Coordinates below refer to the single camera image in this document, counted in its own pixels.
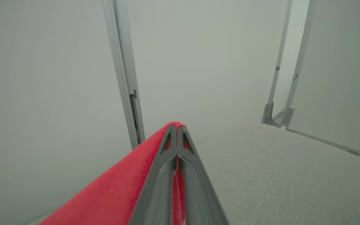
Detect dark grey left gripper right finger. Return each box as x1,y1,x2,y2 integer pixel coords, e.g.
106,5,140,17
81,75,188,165
177,126,229,225

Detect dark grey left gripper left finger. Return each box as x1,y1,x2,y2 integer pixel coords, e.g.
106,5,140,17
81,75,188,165
128,125,178,225

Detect red Bulls 23 jersey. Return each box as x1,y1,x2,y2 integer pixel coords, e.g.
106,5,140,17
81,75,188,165
39,121,187,225

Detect double grey partition post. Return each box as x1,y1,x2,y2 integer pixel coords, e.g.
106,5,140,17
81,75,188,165
102,0,145,150

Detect grey aluminium partition post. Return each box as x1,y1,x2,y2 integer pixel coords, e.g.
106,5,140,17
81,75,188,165
280,0,316,130
262,0,293,126

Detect grey partition base rail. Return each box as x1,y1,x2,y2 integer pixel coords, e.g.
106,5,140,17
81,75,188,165
288,127,360,165

